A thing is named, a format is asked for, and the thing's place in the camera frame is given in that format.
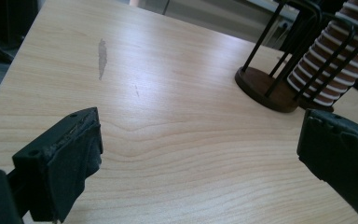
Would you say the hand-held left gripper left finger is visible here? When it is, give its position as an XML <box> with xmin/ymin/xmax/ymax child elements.
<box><xmin>11</xmin><ymin>106</ymin><xmax>104</xmax><ymax>224</ymax></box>

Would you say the black wire cup rack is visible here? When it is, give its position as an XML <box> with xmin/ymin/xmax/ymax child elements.
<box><xmin>234</xmin><ymin>0</ymin><xmax>358</xmax><ymax>114</ymax></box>

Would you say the stack of brown paper cups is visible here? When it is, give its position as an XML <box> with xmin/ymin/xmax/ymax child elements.
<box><xmin>286</xmin><ymin>0</ymin><xmax>358</xmax><ymax>107</ymax></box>

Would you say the dark office chair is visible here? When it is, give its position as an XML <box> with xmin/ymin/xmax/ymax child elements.
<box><xmin>0</xmin><ymin>0</ymin><xmax>40</xmax><ymax>64</ymax></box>

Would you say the beige desk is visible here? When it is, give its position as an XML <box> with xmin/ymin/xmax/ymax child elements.
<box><xmin>130</xmin><ymin>0</ymin><xmax>296</xmax><ymax>49</ymax></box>

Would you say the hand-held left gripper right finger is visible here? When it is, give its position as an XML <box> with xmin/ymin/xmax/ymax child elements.
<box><xmin>296</xmin><ymin>108</ymin><xmax>358</xmax><ymax>224</ymax></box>

